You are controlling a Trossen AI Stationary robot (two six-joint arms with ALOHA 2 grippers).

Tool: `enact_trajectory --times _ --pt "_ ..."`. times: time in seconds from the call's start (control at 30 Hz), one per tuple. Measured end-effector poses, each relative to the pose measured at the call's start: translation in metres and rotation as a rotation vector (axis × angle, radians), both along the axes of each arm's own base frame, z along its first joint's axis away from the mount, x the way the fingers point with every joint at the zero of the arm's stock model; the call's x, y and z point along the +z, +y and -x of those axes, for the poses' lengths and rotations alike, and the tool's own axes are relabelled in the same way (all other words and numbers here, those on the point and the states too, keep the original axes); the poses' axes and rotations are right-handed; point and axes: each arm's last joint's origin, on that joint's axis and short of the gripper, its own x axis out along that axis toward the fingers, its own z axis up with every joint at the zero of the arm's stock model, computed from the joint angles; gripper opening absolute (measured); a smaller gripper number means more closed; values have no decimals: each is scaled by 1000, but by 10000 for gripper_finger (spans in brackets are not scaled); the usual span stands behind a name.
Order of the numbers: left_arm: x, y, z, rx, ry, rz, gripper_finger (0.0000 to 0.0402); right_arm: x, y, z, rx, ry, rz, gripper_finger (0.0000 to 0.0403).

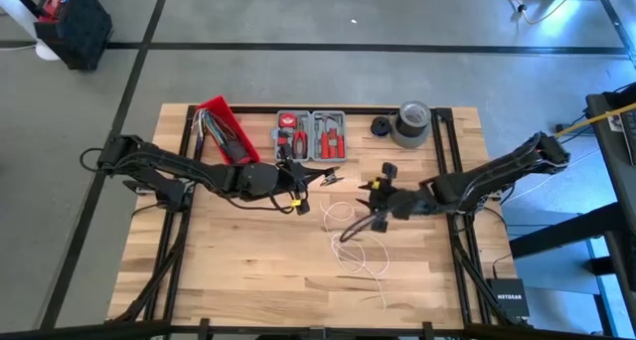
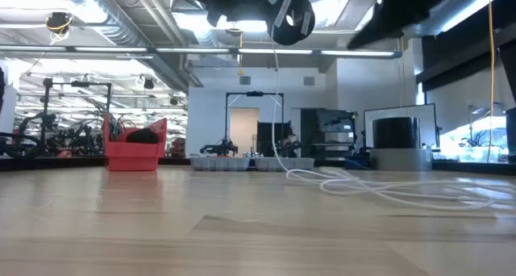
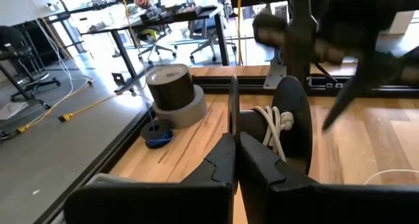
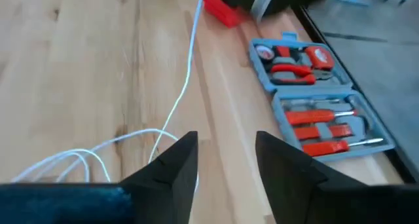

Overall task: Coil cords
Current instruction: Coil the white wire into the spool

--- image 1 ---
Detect black left camera cable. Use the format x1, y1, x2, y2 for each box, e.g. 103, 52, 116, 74
225, 193, 300, 216

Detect red plastic bin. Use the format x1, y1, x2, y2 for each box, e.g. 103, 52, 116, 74
194, 94, 263, 166

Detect black camera cable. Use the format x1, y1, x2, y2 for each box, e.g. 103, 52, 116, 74
339, 211, 382, 244
225, 193, 300, 216

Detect grey tool case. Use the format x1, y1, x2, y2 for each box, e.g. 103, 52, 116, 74
270, 109, 348, 163

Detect black right camera cable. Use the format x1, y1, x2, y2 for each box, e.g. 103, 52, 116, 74
339, 211, 382, 244

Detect red-handled pliers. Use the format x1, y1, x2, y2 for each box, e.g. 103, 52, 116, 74
292, 118, 309, 161

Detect bundle of coloured wires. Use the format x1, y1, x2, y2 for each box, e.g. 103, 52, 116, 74
196, 108, 252, 163

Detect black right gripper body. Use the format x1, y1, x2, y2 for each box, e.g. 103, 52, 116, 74
371, 160, 399, 234

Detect black and red toolbox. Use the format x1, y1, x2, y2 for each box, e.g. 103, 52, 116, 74
33, 0, 114, 72

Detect black keyboard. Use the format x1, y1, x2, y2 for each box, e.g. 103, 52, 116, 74
620, 109, 636, 167

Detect white cord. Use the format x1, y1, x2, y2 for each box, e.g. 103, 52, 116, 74
319, 200, 393, 311

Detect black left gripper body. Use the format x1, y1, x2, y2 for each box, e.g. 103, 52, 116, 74
275, 144, 313, 217

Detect grey tape roll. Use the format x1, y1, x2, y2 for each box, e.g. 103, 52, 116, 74
389, 123, 431, 150

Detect yellow hanging cable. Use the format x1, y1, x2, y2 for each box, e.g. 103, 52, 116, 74
476, 0, 585, 27
555, 102, 636, 138

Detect black Netgear network switch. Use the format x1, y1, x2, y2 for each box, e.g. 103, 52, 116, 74
485, 277, 531, 319

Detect red-handled hammer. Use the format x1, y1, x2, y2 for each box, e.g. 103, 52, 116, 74
314, 113, 333, 160

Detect black computer desk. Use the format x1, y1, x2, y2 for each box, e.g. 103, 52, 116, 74
509, 84, 636, 294

